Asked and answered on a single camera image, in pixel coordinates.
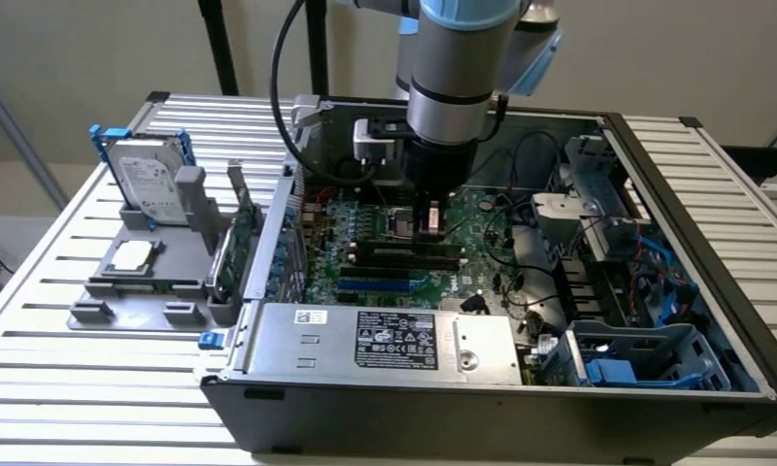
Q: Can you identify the blue expansion slot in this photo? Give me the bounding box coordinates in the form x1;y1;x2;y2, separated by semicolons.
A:
339;277;431;293

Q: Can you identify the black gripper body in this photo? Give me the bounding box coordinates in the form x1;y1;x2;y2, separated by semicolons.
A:
404;138;480;194

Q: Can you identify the green graphics card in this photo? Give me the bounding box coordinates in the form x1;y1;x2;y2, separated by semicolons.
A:
207;158;265;303

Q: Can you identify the black expansion slot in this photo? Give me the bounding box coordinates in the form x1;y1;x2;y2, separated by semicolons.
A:
337;291;391;306

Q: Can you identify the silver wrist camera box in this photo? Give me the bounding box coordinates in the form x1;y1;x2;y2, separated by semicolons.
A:
351;117;408;165

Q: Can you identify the black stand pole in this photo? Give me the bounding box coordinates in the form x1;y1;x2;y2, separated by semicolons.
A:
303;0;333;97
197;0;241;96

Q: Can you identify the silver power supply unit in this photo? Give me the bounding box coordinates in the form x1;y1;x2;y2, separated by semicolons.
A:
244;303;525;387

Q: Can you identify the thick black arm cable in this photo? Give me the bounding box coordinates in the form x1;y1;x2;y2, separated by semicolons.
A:
269;0;372;184

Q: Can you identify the green motherboard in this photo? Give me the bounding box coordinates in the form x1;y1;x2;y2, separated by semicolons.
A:
295;186;539;315

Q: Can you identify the metal disk bay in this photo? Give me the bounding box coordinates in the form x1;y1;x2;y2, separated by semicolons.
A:
528;134;657;263

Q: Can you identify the silver CPU chip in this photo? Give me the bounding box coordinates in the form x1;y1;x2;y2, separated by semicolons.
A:
112;240;156;269

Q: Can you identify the blue disk caddy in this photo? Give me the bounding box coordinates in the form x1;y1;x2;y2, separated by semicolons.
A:
88;124;200;171

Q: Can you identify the thin black wire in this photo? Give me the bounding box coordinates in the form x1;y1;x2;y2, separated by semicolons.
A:
489;129;563;195

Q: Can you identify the grey blue drive cage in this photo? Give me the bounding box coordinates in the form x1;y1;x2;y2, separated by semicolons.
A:
564;318;732;390

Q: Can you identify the black RAM slot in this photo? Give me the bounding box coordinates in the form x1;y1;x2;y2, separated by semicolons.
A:
341;264;431;282
351;253;463;273

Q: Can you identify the grey parts rack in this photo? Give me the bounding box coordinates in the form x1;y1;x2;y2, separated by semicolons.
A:
67;167;243;333

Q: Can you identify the silver hard disk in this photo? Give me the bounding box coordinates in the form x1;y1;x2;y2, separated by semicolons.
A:
108;139;191;227

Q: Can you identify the grey metal profile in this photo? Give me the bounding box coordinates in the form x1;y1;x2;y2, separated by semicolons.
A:
0;61;71;211

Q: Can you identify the blue wire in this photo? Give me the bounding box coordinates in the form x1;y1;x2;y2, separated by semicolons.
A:
624;231;703;327

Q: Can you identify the CPU socket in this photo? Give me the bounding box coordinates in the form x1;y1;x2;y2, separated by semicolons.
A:
377;205;421;239

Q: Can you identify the black open PC case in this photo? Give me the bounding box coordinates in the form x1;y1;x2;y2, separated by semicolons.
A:
199;93;777;455

